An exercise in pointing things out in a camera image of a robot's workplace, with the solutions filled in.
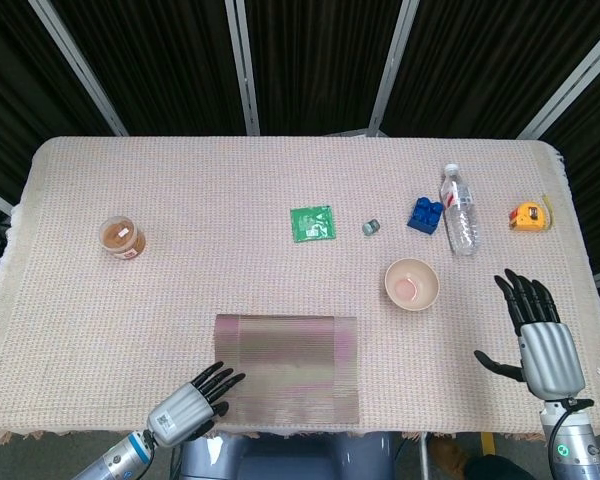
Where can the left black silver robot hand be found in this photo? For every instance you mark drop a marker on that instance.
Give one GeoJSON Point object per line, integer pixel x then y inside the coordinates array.
{"type": "Point", "coordinates": [180, 415]}

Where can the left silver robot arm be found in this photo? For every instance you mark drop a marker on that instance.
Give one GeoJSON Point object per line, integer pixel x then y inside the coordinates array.
{"type": "Point", "coordinates": [115, 460]}

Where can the grey robot torso base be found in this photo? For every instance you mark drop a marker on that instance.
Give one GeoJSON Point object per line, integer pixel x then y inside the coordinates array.
{"type": "Point", "coordinates": [280, 457]}

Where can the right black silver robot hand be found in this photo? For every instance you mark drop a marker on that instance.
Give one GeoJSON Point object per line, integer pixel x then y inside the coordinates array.
{"type": "Point", "coordinates": [550, 357]}

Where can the pink woven tablecloth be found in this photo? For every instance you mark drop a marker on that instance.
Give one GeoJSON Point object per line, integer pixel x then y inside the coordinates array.
{"type": "Point", "coordinates": [220, 270]}

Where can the clear jar of rubber bands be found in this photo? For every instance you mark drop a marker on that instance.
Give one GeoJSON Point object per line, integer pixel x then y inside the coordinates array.
{"type": "Point", "coordinates": [122, 237]}

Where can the yellow tape measure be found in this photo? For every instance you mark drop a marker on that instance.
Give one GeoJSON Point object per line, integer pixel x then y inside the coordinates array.
{"type": "Point", "coordinates": [530, 216]}

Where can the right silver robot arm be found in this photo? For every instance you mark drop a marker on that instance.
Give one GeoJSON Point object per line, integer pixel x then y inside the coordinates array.
{"type": "Point", "coordinates": [580, 445]}

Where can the clear plastic water bottle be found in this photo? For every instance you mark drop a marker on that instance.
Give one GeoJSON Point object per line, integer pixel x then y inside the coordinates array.
{"type": "Point", "coordinates": [461, 215]}

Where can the brown woven placemat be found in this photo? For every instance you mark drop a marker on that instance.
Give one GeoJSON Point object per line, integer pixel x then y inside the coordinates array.
{"type": "Point", "coordinates": [290, 365]}

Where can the dark partition screen panel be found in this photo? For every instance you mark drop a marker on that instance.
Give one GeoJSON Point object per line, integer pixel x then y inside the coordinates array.
{"type": "Point", "coordinates": [480, 60]}
{"type": "Point", "coordinates": [320, 65]}
{"type": "Point", "coordinates": [165, 65]}
{"type": "Point", "coordinates": [15, 100]}
{"type": "Point", "coordinates": [595, 175]}

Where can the light brown bowl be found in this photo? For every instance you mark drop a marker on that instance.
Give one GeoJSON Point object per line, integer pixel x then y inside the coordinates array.
{"type": "Point", "coordinates": [412, 285]}

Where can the green foil sachet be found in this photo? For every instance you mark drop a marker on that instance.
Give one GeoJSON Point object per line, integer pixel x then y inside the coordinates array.
{"type": "Point", "coordinates": [312, 224]}

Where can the blue toy building brick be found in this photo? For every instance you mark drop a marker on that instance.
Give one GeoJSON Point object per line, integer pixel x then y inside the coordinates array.
{"type": "Point", "coordinates": [424, 216]}

